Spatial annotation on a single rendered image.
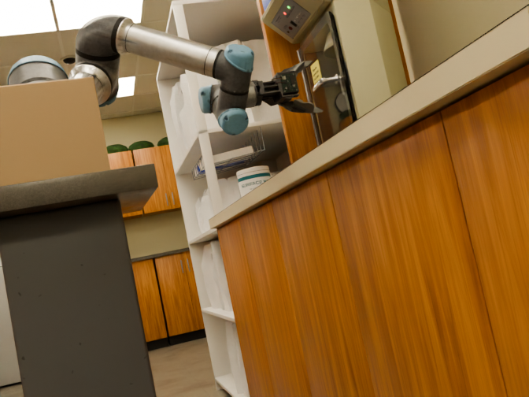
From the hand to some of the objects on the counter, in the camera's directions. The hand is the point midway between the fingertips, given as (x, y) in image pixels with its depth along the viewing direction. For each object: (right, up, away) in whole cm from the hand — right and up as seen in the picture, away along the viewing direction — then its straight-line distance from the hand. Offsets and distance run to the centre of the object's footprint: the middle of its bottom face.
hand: (317, 87), depth 177 cm
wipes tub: (-17, -36, +61) cm, 73 cm away
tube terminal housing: (+21, -23, +8) cm, 32 cm away
